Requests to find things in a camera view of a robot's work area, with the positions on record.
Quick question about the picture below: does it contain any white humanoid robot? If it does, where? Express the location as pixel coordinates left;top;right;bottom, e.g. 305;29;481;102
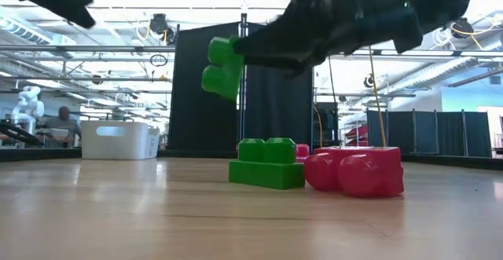
10;85;46;136

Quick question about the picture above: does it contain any red storage rack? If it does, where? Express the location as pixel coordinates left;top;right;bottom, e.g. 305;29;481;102
344;123;369;148

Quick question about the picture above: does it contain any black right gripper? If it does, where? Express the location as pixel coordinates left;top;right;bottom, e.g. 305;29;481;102
233;0;475;77

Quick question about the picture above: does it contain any person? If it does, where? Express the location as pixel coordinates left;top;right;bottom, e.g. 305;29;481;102
43;105;83;148

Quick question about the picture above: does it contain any small red stud block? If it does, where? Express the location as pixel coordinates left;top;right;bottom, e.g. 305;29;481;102
295;143;311;163
303;146;405;199

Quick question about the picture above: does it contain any black curtain partition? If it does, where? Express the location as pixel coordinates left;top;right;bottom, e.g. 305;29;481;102
167;13;315;153

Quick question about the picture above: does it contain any blue partition screen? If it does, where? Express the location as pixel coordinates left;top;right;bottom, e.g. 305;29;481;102
365;109;493;158

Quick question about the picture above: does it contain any small green stud block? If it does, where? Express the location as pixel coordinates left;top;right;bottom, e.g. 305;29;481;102
228;137;306;191

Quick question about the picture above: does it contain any black hanging cable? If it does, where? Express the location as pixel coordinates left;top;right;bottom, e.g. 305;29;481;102
327;57;340;148

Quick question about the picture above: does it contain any white plastic bin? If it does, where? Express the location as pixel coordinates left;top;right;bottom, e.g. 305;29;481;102
79;119;161;161

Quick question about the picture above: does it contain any dark equipment cabinet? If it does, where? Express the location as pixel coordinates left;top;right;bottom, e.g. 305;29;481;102
313;101;340;148

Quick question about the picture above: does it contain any long green stud block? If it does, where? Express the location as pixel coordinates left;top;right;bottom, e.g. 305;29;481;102
201;35;245;102

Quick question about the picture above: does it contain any yellow cable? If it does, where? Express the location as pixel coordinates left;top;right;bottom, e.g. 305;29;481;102
368;46;388;149

